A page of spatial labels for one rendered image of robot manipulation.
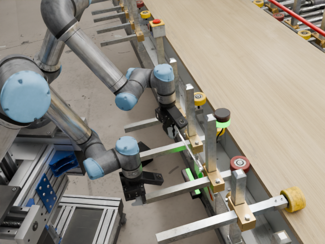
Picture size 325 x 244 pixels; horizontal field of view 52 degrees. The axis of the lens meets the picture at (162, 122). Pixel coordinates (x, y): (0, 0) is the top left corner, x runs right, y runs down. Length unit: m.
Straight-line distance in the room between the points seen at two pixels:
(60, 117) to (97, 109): 2.24
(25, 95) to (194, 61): 1.37
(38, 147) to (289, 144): 1.11
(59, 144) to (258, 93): 1.02
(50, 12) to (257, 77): 1.16
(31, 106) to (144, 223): 1.60
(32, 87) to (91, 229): 1.41
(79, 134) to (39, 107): 0.31
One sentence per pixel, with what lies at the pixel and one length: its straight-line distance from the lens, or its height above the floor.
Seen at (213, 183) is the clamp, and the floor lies 0.87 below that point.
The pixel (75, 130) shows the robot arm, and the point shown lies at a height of 1.23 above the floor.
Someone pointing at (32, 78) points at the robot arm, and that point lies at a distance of 0.87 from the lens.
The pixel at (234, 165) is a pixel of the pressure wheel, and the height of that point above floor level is 0.91.
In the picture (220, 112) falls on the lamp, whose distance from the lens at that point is 1.24.
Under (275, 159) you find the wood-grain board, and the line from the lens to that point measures 1.45.
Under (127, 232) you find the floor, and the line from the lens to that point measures 2.32.
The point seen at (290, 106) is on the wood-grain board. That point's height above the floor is 0.90.
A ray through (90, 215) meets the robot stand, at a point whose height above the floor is 0.21.
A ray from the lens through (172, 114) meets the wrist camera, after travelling 1.36.
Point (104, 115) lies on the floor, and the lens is 3.24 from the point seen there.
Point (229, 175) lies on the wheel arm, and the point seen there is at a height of 0.86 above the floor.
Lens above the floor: 1.94
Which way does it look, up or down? 40 degrees down
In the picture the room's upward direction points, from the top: 8 degrees counter-clockwise
